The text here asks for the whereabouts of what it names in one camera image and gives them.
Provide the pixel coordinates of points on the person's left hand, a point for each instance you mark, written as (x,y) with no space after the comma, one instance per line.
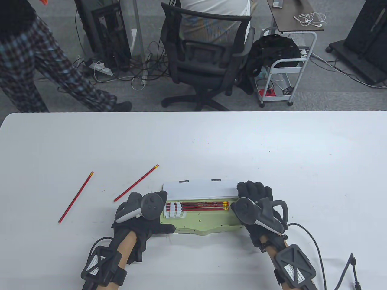
(145,229)

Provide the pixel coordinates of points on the small grey device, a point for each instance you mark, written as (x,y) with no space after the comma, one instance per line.
(278,3)

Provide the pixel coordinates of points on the black wheeled stand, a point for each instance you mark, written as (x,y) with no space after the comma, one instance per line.
(365,30)

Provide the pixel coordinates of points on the white rolling cart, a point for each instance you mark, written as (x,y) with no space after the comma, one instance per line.
(287,70)

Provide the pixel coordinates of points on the black computer tower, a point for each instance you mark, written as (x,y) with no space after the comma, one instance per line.
(105,33)

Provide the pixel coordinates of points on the person's right hand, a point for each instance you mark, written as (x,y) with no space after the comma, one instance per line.
(255,190)

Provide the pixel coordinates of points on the red pencil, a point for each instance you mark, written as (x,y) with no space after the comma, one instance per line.
(75,198)
(205,203)
(136,182)
(205,208)

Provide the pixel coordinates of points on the black white hand controller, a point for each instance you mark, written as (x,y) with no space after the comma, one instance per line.
(151,205)
(243,211)

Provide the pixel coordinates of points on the person's left forearm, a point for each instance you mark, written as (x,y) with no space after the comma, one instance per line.
(125,247)

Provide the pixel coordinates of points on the white power strip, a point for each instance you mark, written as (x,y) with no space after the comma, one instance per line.
(102,69)

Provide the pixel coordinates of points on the small red container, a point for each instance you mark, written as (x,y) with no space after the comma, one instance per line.
(270,92)

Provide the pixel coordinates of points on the black bag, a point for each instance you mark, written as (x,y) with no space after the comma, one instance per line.
(278,48)

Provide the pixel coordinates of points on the brown wooden side table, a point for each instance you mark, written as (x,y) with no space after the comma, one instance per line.
(290,22)

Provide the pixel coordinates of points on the white power adapter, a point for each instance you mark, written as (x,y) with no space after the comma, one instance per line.
(303,53)

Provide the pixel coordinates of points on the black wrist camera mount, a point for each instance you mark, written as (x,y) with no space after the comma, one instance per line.
(102,265)
(294,265)

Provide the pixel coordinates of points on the grey metal desk leg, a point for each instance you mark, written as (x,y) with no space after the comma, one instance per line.
(137,24)

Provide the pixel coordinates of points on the green panda pencil case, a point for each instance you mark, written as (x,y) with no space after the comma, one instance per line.
(211,222)

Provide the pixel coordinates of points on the black mesh office chair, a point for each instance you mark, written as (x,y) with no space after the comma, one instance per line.
(205,66)

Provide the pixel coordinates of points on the person's right forearm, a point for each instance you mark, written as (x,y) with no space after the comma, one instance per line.
(270,252)

